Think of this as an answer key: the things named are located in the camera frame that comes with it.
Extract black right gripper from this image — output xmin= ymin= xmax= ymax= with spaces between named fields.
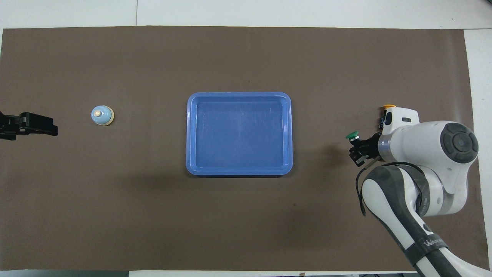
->
xmin=349 ymin=133 xmax=382 ymax=167

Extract blue plastic tray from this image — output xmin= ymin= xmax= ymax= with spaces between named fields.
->
xmin=186 ymin=92 xmax=293 ymax=177

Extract yellow push button switch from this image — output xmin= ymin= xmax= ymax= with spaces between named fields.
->
xmin=380 ymin=104 xmax=397 ymax=128

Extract brown table mat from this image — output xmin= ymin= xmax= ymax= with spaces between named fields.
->
xmin=0 ymin=26 xmax=490 ymax=272

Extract light blue desk bell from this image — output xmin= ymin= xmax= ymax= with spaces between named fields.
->
xmin=91 ymin=105 xmax=115 ymax=126

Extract green push button switch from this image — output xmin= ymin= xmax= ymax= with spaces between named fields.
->
xmin=346 ymin=131 xmax=362 ymax=149

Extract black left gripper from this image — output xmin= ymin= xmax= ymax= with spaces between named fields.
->
xmin=0 ymin=111 xmax=58 ymax=141

